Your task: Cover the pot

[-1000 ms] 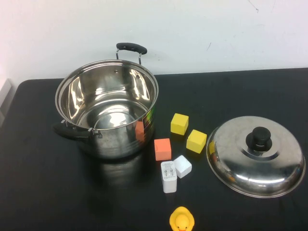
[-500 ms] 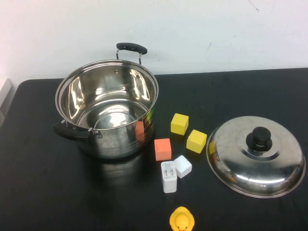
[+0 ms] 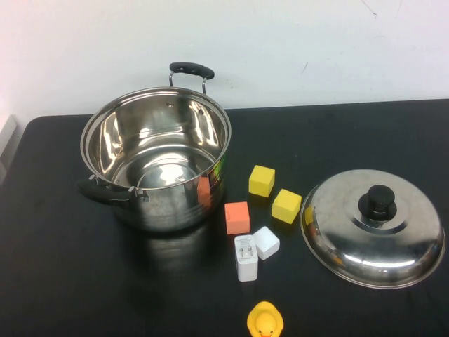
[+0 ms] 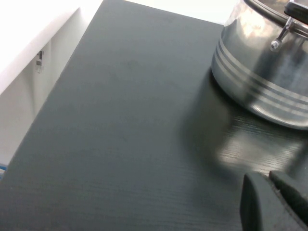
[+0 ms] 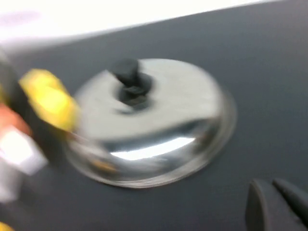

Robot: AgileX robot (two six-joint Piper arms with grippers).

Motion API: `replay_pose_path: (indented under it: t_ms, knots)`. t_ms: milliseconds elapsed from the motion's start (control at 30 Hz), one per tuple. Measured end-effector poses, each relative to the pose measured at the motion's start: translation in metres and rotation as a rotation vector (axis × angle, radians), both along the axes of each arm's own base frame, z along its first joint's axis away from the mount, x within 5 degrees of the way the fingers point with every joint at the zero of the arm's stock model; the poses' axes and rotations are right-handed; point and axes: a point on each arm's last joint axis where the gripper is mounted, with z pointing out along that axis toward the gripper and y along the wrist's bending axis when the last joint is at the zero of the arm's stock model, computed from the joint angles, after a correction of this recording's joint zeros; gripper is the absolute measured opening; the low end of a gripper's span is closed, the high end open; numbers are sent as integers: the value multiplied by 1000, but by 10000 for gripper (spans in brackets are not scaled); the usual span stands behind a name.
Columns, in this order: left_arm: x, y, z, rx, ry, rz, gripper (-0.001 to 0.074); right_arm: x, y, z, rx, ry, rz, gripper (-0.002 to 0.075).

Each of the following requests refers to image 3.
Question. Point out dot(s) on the steel lid with black knob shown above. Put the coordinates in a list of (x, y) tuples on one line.
[(368, 252)]

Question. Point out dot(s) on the stainless steel cooking pot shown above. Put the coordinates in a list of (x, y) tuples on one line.
[(168, 210)]

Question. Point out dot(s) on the yellow foam cube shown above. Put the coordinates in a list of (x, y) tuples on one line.
[(261, 180), (286, 207)]

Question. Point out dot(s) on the orange foam cube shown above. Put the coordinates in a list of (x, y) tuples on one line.
[(237, 219)]

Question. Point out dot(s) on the white foam cube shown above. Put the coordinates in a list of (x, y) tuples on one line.
[(266, 244)]

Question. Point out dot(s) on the white plug charger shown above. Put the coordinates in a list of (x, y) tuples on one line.
[(247, 267)]

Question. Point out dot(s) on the yellow rubber duck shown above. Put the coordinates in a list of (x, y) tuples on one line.
[(264, 321)]

